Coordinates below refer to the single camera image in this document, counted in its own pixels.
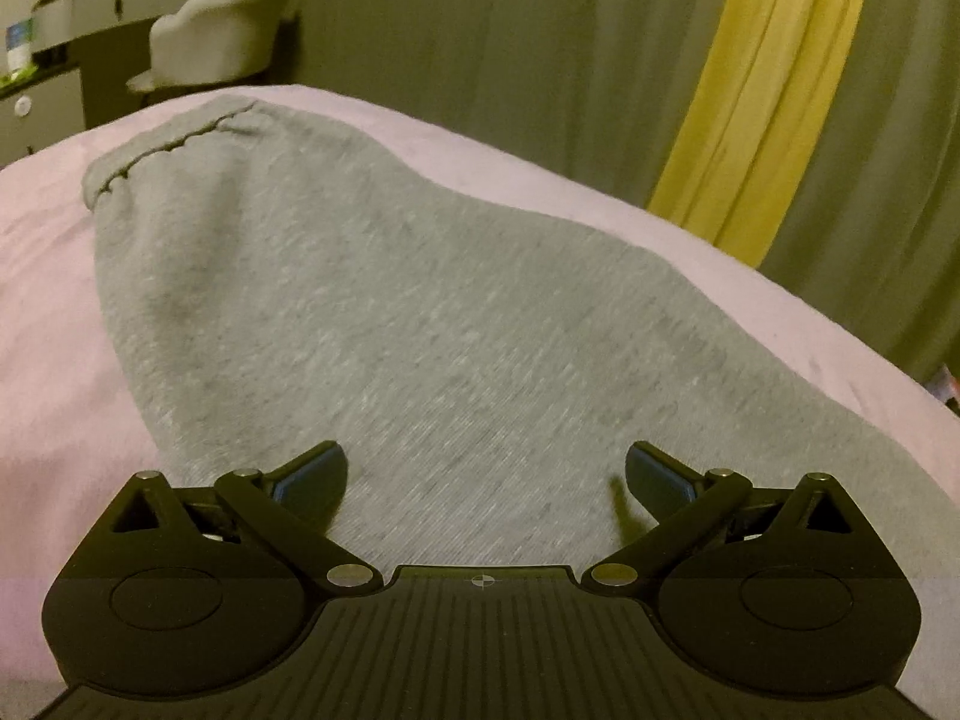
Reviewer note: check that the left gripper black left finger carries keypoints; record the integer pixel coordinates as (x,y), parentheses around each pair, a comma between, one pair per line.
(245,536)

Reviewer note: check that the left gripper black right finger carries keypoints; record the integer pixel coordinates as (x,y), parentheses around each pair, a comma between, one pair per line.
(716,532)

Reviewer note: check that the grey sweatpants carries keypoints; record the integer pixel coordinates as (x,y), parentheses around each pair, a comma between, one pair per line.
(271,278)

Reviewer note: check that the pink fleece bed blanket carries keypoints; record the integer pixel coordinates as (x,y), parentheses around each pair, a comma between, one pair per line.
(71,434)

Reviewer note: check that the white curved dressing table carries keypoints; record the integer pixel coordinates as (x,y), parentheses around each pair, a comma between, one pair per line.
(87,50)

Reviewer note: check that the white shell-shaped chair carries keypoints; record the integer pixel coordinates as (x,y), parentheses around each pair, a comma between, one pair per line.
(210,43)

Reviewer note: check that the grey-green curtain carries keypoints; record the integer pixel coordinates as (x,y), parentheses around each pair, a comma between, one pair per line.
(597,91)

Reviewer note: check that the yellow curtain panel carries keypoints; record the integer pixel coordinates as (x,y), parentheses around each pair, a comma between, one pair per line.
(759,107)

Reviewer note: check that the white bottle on dresser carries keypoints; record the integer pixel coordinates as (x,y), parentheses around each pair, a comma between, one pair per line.
(18,42)

